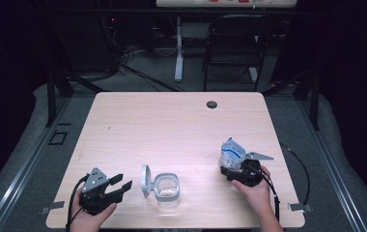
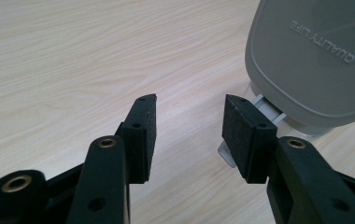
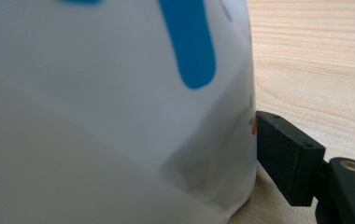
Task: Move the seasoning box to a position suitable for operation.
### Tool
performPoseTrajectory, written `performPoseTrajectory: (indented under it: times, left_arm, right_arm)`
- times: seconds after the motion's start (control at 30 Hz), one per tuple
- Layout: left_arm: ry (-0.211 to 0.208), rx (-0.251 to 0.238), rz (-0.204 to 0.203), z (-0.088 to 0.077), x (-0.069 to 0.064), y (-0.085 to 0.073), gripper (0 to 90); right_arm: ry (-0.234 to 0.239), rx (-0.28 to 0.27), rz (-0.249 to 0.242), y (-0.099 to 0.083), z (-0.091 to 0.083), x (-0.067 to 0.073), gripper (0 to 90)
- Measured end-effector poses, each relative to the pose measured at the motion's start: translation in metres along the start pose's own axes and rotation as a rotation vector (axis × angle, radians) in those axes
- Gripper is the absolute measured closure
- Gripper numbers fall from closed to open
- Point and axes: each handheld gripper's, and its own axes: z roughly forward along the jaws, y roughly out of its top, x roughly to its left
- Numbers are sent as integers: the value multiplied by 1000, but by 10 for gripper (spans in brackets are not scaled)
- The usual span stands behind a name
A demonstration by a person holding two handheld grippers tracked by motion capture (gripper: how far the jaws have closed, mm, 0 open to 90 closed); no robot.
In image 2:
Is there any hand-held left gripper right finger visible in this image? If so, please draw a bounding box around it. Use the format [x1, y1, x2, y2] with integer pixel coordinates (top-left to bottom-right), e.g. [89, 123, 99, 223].
[221, 94, 278, 185]

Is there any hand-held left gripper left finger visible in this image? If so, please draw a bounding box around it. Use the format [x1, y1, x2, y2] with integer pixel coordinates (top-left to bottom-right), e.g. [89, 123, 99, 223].
[116, 93, 158, 185]

